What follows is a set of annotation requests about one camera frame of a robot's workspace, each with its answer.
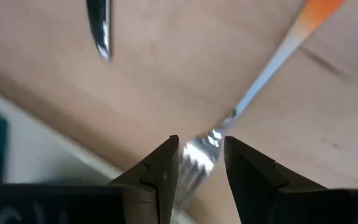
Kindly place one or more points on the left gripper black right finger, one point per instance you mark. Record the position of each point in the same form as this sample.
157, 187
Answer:
253, 186

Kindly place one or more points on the beige plastic tray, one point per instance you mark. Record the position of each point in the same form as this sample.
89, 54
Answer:
42, 149

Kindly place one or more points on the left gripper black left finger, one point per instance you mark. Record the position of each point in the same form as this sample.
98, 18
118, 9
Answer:
154, 180

